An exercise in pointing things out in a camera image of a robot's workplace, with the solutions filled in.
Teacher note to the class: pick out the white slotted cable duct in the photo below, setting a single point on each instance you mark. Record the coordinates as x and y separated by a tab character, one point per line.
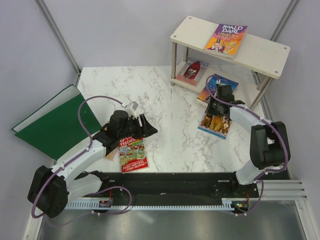
98	204

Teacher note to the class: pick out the Charlie Chocolate Factory book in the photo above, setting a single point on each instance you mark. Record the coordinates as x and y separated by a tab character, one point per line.
226	40

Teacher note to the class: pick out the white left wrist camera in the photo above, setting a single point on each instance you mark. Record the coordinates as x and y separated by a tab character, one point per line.
130	105

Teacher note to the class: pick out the Jane Eyre book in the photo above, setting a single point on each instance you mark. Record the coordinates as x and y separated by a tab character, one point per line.
203	97

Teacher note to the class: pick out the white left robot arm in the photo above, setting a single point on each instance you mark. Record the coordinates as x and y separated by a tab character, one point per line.
52	188

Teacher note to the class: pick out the white two-tier shelf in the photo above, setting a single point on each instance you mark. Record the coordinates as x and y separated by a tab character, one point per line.
255	53

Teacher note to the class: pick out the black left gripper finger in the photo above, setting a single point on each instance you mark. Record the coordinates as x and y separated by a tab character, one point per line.
148	130
143	119

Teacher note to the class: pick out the green ring binder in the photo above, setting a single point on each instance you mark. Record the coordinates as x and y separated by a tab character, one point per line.
54	128

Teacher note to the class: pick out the orange Charlie portrait book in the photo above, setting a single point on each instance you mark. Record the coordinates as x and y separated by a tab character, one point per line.
110	156

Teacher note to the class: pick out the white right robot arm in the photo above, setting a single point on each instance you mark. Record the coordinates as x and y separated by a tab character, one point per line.
269	150

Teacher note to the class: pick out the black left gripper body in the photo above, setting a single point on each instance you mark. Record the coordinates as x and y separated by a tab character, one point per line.
133	128

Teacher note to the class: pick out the red house cover book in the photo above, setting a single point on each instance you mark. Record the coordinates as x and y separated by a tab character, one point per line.
192	71

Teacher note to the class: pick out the aluminium rail frame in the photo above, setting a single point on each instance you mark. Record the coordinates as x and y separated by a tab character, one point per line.
283	190

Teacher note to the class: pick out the Why Do Dogs Bark book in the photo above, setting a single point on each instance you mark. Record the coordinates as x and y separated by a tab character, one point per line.
217	125

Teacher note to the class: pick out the red 13-Storey Treehouse book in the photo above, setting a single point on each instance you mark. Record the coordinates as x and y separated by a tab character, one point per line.
132	154

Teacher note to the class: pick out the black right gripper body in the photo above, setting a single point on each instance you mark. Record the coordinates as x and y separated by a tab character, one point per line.
213	108

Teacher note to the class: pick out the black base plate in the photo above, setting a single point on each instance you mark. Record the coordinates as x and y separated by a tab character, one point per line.
173	189

